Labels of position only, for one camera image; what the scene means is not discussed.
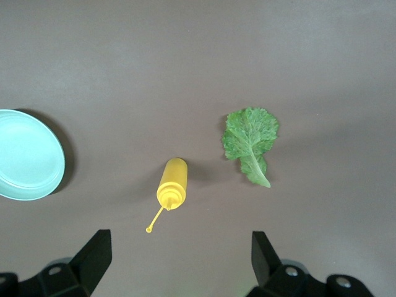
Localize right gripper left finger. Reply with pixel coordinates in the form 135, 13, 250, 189
0, 229, 112, 297

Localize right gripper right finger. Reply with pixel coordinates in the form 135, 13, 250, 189
246, 231, 375, 297

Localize green lettuce leaf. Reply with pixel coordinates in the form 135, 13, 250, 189
221, 106, 280, 189

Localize mint green plate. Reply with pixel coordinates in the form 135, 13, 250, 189
0, 109, 66, 201

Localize yellow mustard squeeze bottle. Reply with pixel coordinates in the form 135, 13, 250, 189
145, 157, 188, 233

